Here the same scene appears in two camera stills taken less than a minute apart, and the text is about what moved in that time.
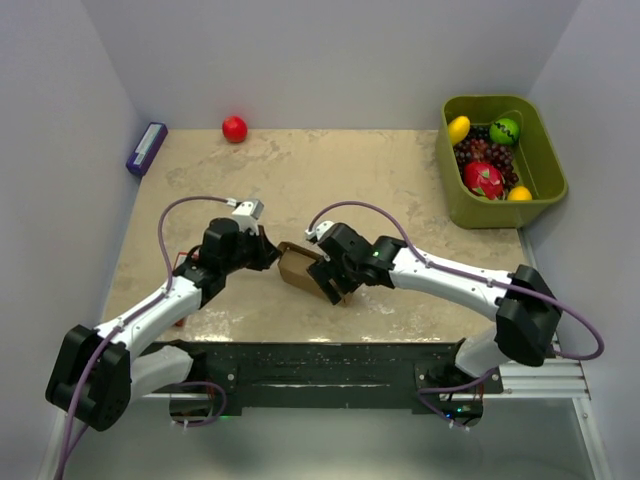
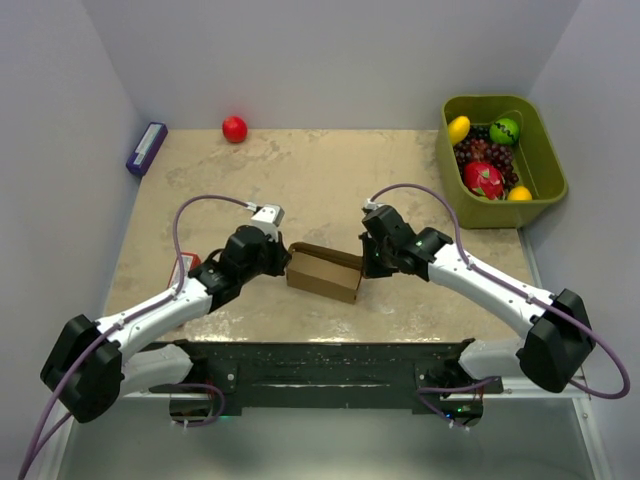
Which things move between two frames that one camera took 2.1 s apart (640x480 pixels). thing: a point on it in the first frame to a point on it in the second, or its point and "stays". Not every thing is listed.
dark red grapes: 478,146 stays
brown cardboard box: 294,262 stays
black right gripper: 323,273 to 370,270
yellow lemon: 458,128 stays
